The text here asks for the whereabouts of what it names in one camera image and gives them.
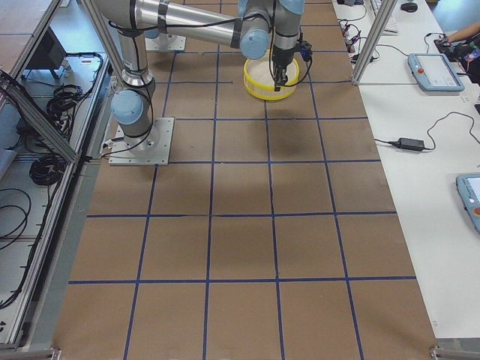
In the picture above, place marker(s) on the black computer mouse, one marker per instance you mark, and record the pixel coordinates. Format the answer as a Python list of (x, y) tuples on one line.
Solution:
[(409, 7)]

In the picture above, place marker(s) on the blue teach pendant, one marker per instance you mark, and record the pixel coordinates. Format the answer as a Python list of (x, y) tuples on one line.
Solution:
[(468, 190), (434, 73)]

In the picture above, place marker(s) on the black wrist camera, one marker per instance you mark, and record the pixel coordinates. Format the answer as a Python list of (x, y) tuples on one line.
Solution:
[(305, 50)]

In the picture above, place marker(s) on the white keyboard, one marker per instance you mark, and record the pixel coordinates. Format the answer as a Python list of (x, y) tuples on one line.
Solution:
[(383, 12)]

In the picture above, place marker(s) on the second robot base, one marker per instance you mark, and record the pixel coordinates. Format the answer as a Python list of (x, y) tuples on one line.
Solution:
[(156, 41)]

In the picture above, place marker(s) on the yellow steamer layer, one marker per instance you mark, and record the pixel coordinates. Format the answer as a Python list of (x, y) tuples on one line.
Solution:
[(258, 81)]

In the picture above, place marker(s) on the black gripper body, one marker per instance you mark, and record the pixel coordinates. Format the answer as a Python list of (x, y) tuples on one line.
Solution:
[(282, 56)]

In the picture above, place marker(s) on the person's hand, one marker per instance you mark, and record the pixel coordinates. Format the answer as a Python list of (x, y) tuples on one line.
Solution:
[(465, 33)]

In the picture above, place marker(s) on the black power adapter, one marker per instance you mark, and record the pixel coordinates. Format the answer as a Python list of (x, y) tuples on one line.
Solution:
[(415, 145)]

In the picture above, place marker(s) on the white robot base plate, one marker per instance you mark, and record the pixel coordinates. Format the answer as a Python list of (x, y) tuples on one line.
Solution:
[(155, 150)]

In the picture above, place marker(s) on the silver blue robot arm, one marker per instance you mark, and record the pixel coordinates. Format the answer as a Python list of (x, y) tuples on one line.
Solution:
[(260, 30)]

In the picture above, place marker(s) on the aluminium frame post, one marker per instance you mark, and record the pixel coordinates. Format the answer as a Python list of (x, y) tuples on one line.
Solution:
[(375, 32)]

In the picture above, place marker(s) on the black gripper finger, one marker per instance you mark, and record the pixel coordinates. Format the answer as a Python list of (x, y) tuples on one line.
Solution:
[(277, 79), (283, 76)]

